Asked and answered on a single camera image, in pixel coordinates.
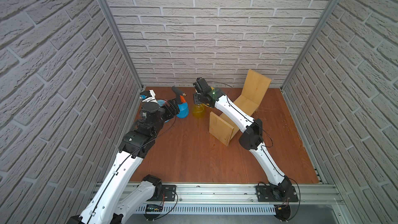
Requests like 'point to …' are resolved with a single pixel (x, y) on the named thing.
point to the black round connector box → (282, 211)
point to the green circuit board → (155, 208)
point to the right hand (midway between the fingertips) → (191, 99)
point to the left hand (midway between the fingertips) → (168, 98)
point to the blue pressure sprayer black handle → (183, 112)
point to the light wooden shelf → (224, 128)
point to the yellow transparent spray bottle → (199, 110)
